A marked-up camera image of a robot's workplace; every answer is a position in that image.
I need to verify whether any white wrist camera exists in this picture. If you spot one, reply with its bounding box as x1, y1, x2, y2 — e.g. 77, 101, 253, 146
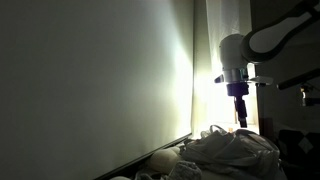
248, 75, 275, 87

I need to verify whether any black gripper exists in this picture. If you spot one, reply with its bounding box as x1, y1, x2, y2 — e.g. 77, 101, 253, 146
226, 82, 250, 129

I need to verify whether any gray white knitted cloth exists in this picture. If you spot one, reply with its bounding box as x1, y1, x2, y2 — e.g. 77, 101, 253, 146
169, 160, 203, 180

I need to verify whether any white screen with black border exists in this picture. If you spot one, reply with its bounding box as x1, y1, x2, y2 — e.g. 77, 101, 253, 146
0, 0, 195, 180

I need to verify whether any white curtain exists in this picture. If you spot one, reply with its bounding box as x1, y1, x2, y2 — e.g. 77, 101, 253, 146
191, 0, 262, 134

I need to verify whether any white mesh laundry bag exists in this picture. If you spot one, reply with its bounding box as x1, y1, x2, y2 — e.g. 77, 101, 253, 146
179, 124, 282, 179

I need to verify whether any white tufted cushion mat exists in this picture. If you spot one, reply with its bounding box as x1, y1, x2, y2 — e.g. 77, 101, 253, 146
109, 146, 208, 180

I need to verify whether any black camera mount with bar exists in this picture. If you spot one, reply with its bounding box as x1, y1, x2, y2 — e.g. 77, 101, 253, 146
276, 67, 320, 108

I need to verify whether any dark argyle patterned item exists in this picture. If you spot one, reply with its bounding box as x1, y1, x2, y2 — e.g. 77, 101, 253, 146
277, 128, 320, 168

